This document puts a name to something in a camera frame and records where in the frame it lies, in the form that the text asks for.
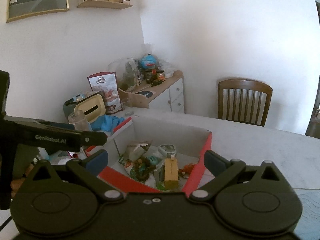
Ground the orange keychain toy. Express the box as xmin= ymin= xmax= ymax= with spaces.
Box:
xmin=178 ymin=163 xmax=196 ymax=179

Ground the yellow cardboard box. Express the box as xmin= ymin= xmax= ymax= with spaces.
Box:
xmin=164 ymin=158 xmax=179 ymax=190

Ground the green cartoon pouch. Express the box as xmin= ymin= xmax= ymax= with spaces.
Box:
xmin=118 ymin=156 xmax=162 ymax=183

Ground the silver foil snack bag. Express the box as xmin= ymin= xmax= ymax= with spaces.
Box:
xmin=123 ymin=141 xmax=152 ymax=161

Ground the blue cloth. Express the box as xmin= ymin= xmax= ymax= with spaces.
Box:
xmin=91 ymin=115 xmax=125 ymax=132

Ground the clear glass jar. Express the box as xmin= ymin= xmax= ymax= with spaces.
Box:
xmin=68 ymin=110 xmax=92 ymax=132

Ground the red white cardboard box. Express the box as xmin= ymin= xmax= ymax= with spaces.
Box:
xmin=87 ymin=116 xmax=212 ymax=196

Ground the cream tissue box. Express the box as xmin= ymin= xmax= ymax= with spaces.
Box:
xmin=62 ymin=91 xmax=106 ymax=122

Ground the wooden dining chair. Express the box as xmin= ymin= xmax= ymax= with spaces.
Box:
xmin=217 ymin=78 xmax=273 ymax=127

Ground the red white snack bag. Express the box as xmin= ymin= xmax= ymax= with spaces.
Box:
xmin=87 ymin=72 xmax=123 ymax=115

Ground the white wooden sideboard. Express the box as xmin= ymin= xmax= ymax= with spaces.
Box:
xmin=118 ymin=70 xmax=185 ymax=113

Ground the blue globe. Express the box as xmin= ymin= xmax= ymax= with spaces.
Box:
xmin=139 ymin=54 xmax=157 ymax=70

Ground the wooden wall shelf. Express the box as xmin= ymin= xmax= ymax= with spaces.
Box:
xmin=76 ymin=0 xmax=133 ymax=10

